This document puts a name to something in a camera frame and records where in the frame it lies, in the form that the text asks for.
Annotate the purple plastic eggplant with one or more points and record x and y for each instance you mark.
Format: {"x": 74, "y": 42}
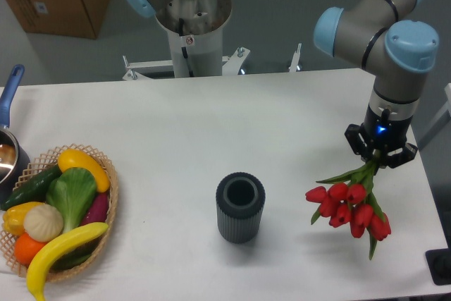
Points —
{"x": 98, "y": 210}

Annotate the steel saucepan blue handle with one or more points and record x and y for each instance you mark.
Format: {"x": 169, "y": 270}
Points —
{"x": 14, "y": 159}

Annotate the red tulip bouquet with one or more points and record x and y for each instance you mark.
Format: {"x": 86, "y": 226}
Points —
{"x": 348, "y": 199}

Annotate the yellow plastic banana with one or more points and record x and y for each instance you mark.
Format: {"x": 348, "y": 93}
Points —
{"x": 42, "y": 262}

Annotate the green plastic cucumber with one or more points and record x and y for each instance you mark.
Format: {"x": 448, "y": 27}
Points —
{"x": 33, "y": 189}

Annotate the yellow plastic squash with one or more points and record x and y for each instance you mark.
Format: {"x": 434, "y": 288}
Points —
{"x": 75, "y": 158}

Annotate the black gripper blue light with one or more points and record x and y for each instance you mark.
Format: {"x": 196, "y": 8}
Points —
{"x": 388, "y": 136}

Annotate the white frame at right edge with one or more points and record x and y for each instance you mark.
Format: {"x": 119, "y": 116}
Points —
{"x": 438, "y": 122}

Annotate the white plastic garlic bulb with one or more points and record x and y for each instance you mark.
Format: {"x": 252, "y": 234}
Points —
{"x": 43, "y": 223}

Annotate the black device at table edge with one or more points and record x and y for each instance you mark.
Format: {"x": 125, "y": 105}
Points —
{"x": 439, "y": 265}

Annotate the woven wicker basket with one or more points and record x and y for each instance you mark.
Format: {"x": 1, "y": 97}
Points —
{"x": 40, "y": 163}

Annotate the orange plastic orange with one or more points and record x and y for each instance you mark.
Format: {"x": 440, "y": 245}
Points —
{"x": 26, "y": 248}

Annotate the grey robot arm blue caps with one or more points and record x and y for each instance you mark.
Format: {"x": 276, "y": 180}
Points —
{"x": 375, "y": 35}

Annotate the dark grey ribbed vase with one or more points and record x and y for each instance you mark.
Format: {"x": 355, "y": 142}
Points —
{"x": 240, "y": 200}

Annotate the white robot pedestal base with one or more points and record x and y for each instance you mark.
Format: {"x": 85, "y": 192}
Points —
{"x": 194, "y": 30}

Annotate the green plastic lettuce leaf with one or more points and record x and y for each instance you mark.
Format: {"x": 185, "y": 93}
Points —
{"x": 72, "y": 195}

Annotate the yellow plastic bell pepper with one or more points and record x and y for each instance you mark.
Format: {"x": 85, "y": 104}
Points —
{"x": 14, "y": 217}

